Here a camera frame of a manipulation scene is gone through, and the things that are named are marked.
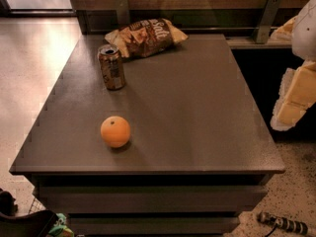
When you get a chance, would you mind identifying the brown soda can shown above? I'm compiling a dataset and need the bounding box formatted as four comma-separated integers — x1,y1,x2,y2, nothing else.
98,44,125,90

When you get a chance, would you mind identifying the brown salt chips bag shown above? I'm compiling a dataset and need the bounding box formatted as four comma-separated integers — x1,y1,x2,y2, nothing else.
105,18,188,58

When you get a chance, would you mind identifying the right metal bracket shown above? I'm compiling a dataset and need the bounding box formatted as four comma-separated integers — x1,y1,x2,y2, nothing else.
253,0,281,44

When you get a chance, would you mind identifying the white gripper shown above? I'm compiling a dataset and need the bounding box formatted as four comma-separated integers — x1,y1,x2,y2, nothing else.
270,0,316,131

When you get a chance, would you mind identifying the metal bracket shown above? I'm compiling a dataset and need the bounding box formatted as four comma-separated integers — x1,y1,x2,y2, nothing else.
253,0,281,44
115,0,130,26

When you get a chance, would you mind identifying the dark robot base part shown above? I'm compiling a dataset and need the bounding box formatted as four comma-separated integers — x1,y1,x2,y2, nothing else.
0,189,57,237

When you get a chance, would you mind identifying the black silver striped tool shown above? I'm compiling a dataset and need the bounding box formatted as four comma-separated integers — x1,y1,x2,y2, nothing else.
257,211,316,237

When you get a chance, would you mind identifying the wooden wall counter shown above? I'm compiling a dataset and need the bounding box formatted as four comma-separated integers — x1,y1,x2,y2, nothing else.
70,0,309,44

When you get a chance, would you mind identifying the green colourful bag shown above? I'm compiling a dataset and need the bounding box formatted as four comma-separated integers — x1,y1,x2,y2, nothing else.
47,213,74,237

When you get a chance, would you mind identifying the orange fruit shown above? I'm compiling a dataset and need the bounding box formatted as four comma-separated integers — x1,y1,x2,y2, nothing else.
101,116,130,148

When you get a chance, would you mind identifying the left metal bracket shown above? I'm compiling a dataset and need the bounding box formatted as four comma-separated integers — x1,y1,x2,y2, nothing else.
115,0,130,26

